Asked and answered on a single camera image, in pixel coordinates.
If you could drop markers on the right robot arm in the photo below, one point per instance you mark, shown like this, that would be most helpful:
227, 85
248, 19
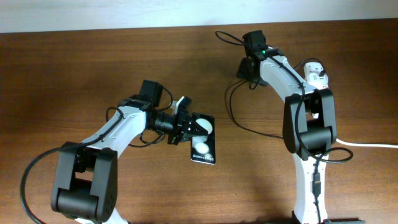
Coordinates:
309, 123

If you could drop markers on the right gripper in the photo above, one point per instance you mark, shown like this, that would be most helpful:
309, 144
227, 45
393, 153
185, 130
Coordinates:
240, 72

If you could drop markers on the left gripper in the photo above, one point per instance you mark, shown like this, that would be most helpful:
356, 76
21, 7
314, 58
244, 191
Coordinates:
181, 130

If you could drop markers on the black smartphone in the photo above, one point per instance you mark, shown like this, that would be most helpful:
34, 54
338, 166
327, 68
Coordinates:
203, 148

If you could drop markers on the white USB charger adapter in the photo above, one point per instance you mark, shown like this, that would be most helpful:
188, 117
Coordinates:
315, 74

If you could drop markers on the white power strip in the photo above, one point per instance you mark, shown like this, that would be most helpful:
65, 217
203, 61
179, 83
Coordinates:
321, 81

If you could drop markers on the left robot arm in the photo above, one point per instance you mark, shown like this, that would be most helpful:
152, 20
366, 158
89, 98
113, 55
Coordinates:
86, 179

